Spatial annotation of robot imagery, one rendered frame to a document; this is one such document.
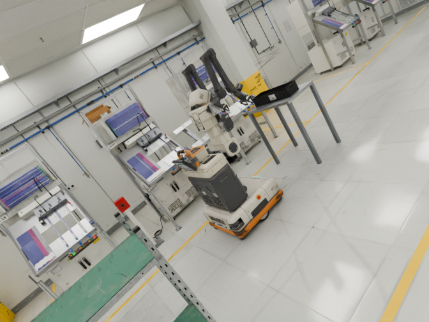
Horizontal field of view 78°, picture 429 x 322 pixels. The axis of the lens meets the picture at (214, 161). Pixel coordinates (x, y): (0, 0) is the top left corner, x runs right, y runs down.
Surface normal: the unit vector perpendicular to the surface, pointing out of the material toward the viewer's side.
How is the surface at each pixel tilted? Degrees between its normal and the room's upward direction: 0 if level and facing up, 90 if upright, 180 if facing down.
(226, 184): 90
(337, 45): 90
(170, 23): 90
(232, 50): 90
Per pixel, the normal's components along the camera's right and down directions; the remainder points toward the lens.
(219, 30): 0.50, -0.03
